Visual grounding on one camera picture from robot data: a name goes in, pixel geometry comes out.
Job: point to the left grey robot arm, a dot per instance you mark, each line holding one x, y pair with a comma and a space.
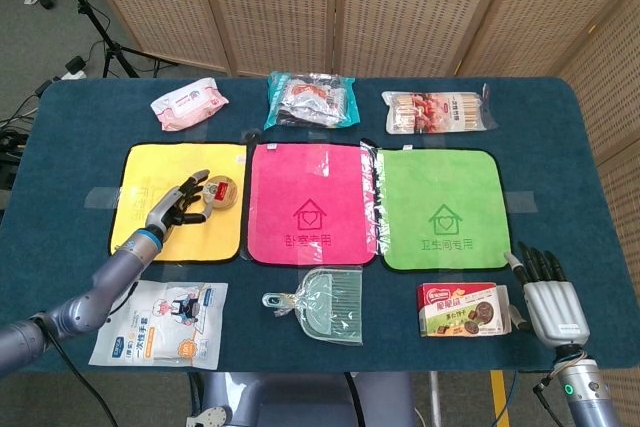
85, 297

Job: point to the small round tin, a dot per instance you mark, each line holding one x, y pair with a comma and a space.
221, 192

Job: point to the pink cloth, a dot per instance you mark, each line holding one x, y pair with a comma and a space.
310, 204

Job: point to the teal snack bag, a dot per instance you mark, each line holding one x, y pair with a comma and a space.
312, 99

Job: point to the dark blue table mat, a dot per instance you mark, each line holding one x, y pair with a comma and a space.
310, 112

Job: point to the yellow cloth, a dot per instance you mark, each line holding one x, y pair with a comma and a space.
150, 172

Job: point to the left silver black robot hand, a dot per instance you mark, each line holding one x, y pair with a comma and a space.
182, 203

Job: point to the pink wet wipes pack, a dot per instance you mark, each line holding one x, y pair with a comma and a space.
189, 103

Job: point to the red green chocolate wafer box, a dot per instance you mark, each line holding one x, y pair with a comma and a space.
462, 309

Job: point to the bamboo skewers pack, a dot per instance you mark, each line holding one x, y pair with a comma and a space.
435, 112

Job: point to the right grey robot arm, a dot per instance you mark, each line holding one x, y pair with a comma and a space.
582, 392

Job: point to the green cloth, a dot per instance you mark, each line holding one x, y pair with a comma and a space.
445, 209

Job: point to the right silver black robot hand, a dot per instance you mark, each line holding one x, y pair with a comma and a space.
550, 302

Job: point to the grey robot torso base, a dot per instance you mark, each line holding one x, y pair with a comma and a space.
300, 399

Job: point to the disposable gloves bag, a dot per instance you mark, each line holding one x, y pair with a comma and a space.
165, 327

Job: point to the white power adapter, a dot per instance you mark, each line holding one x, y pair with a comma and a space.
75, 68

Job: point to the packaged green mini dustpan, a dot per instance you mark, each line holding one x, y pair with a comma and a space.
327, 307

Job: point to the black tripod stand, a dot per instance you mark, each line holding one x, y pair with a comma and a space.
102, 17

